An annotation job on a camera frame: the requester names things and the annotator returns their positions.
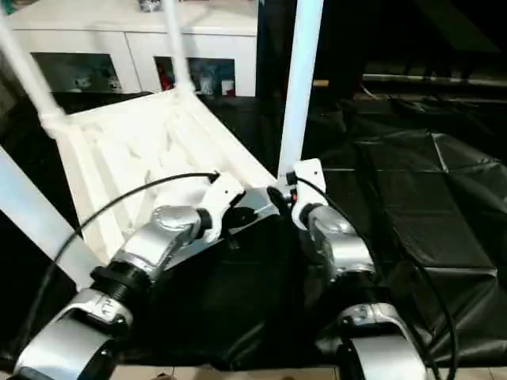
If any white plastic table top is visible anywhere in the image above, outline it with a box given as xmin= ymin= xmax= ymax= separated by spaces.
xmin=41 ymin=85 xmax=288 ymax=270

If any black mat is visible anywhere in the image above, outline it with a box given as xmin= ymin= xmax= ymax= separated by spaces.
xmin=0 ymin=87 xmax=507 ymax=369

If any white glass-door cabinet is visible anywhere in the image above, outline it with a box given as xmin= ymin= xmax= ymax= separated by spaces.
xmin=0 ymin=0 xmax=259 ymax=97

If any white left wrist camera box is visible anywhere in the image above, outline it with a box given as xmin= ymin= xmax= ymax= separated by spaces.
xmin=196 ymin=173 xmax=246 ymax=237

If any black metal rail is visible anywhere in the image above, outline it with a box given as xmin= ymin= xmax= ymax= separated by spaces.
xmin=363 ymin=74 xmax=507 ymax=89

